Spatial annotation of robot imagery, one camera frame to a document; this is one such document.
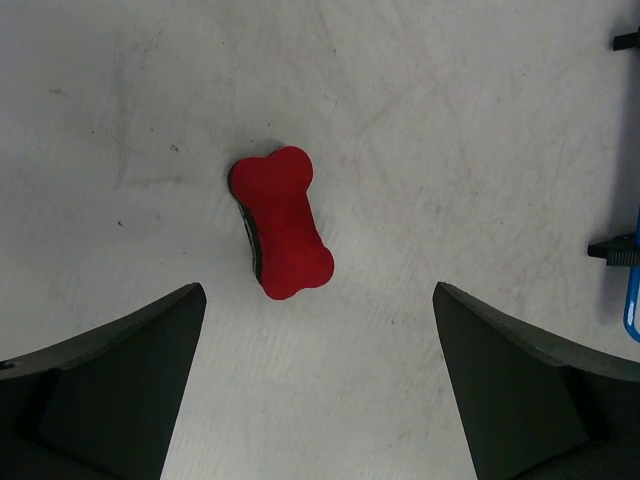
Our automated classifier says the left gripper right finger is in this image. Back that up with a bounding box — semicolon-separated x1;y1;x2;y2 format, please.
433;283;639;479

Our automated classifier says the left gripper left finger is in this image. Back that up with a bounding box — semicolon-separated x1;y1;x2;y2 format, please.
1;283;207;479

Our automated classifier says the blue framed whiteboard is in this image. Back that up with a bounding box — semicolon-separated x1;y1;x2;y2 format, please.
623;26;639;343

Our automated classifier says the red bone-shaped eraser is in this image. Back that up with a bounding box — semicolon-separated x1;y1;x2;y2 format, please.
227;146;335;300

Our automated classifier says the whiteboard wire stand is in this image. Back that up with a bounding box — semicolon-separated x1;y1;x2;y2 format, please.
587;30;639;267

